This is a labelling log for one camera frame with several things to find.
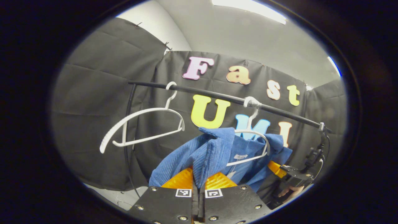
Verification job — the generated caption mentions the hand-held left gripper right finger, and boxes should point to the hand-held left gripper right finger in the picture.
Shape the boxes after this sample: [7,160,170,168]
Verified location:
[198,172,273,224]

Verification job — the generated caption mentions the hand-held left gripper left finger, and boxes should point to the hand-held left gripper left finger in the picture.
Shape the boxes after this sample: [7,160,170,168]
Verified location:
[127,167,196,224]

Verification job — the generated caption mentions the blue corduroy jacket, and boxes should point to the blue corduroy jacket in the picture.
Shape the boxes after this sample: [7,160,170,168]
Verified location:
[148,127,293,192]

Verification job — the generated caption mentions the white plastic hanger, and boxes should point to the white plastic hanger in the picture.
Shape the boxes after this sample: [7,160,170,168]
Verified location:
[226,96,271,167]
[99,81,186,154]

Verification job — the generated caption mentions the black clothes rack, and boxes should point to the black clothes rack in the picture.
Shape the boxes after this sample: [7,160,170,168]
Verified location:
[124,81,332,199]

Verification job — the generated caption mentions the black backdrop cloth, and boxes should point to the black backdrop cloth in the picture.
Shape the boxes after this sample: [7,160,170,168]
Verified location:
[51,17,348,192]

